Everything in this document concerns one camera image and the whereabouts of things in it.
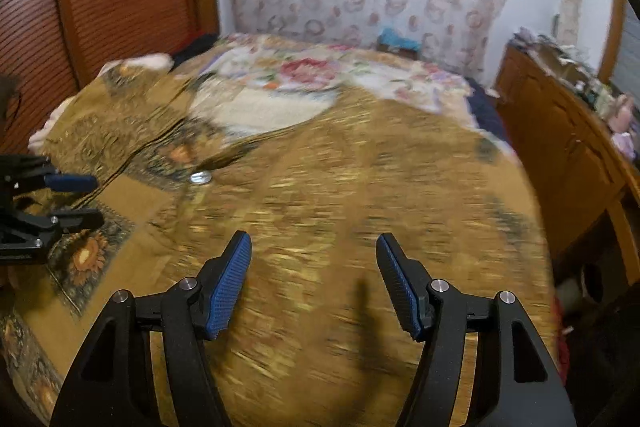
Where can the golden patterned cloth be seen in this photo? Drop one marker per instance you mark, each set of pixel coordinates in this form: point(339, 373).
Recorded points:
point(325, 187)

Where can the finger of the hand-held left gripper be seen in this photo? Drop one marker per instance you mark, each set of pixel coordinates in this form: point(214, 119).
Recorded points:
point(72, 182)
point(77, 219)

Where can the pink tissue pack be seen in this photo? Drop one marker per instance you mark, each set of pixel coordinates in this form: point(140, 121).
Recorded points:
point(625, 141)

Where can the pink jug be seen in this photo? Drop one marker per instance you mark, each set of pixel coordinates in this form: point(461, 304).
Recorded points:
point(622, 112)

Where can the small silver disc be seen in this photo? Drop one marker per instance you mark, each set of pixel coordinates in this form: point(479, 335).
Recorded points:
point(200, 178)

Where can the blue knitted item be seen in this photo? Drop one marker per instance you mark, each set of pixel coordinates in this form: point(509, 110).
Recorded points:
point(395, 39)

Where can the floral blanket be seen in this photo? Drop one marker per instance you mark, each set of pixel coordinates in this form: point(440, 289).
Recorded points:
point(300, 72)

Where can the wooden cabinet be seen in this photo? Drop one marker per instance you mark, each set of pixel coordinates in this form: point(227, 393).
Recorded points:
point(550, 142)

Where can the grey roller shutter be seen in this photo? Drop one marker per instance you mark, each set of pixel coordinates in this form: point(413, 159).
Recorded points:
point(631, 52)

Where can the dark blue cloth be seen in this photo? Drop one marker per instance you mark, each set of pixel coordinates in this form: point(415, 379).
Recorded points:
point(487, 112)

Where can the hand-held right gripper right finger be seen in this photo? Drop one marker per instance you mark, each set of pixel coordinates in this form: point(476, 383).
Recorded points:
point(400, 292)

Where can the wooden window frame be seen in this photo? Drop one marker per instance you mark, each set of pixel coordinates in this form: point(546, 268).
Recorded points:
point(612, 37)

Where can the clutter of small bottles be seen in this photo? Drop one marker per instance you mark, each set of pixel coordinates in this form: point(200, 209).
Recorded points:
point(565, 57)

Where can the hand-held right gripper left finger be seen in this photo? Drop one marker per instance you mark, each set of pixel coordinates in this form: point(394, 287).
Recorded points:
point(227, 292)

